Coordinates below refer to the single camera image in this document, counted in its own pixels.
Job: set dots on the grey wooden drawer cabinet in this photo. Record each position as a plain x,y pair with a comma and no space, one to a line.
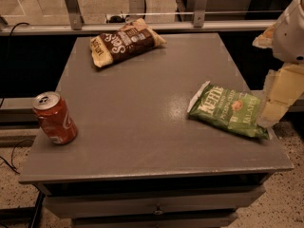
137,150

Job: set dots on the brown chip bag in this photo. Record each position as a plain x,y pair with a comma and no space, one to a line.
132,39

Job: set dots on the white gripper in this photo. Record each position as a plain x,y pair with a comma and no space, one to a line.
291,37

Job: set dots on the metal drawer knob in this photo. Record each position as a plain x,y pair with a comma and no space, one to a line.
158,211

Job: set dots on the green jalapeno chip bag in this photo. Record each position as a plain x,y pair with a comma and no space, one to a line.
227,109

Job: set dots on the red soda can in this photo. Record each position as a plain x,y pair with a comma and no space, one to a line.
52,114

